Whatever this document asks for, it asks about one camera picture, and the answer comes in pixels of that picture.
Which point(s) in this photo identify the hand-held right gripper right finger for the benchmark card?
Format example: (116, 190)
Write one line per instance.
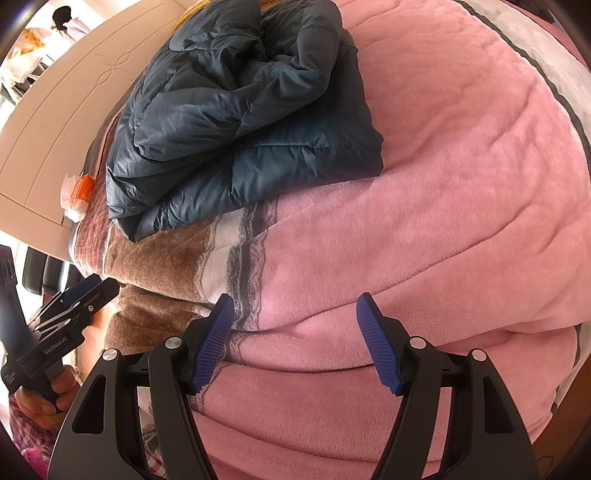
(376, 341)

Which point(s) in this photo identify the pink plaid clothing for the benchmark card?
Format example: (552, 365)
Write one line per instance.
(32, 447)

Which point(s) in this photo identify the orange and white plastic bag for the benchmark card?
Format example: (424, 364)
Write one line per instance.
(78, 194)

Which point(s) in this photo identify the brown and pink striped blanket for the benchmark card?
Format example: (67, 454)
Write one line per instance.
(415, 207)

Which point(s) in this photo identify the person's left hand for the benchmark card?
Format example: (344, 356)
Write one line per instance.
(62, 392)

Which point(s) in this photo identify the cream carved wooden panel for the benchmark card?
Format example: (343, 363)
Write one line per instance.
(69, 115)

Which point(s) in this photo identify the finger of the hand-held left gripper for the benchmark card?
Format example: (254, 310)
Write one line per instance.
(99, 297)
(81, 287)

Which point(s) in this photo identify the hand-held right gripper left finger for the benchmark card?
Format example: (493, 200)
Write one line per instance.
(214, 341)

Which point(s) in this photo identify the teal quilted puffer jacket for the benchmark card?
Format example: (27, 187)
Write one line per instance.
(240, 120)

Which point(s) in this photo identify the black chair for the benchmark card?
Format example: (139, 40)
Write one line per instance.
(51, 272)

